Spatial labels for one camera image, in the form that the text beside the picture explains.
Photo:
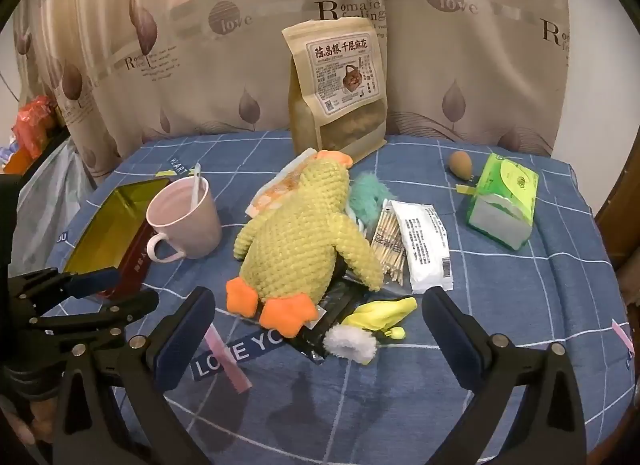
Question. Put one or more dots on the cotton swab packet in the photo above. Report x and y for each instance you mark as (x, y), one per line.
(390, 245)

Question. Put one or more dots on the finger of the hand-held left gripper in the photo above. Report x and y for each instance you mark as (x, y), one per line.
(135, 302)
(95, 281)

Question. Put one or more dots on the white pompom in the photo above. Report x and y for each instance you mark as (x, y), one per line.
(345, 342)

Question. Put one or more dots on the orange plastic bag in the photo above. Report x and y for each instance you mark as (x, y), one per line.
(32, 125)

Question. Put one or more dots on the pink mug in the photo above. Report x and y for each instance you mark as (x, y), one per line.
(190, 230)

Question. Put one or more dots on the brown wooden furniture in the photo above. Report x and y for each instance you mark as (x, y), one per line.
(620, 225)

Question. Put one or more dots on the light blue spoon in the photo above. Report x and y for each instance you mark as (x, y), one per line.
(196, 180)

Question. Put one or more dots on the black packet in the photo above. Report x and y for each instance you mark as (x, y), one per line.
(332, 302)

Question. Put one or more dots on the beige leaf print curtain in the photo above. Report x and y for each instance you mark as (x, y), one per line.
(200, 70)

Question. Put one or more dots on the yellow plush duck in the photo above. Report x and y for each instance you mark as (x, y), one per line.
(305, 225)

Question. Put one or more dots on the yellow balloon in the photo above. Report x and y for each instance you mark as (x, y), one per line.
(380, 315)

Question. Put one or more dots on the green tissue pack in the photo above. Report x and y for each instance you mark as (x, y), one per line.
(500, 195)

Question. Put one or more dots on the white plastic bag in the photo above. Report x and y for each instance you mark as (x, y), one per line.
(50, 195)

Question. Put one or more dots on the blue checked bedsheet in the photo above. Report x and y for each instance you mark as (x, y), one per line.
(500, 295)

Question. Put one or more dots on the red tin box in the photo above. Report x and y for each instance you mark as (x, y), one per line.
(107, 225)

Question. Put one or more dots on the orange snack packet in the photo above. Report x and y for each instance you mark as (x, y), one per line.
(272, 195)

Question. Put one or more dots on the tan egg-shaped makeup sponge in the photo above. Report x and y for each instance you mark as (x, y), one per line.
(459, 163)

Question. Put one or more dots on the white printed packet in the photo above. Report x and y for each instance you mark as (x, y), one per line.
(425, 245)

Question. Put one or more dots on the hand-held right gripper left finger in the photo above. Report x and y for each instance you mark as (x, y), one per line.
(185, 340)

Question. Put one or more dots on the teal fluffy scrunchie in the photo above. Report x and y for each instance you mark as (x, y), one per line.
(367, 197)

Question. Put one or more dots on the kraft paper snack bag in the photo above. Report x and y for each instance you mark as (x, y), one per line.
(330, 110)

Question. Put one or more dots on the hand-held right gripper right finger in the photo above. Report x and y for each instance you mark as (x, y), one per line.
(450, 335)

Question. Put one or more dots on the person's left hand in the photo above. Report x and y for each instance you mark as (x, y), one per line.
(32, 420)

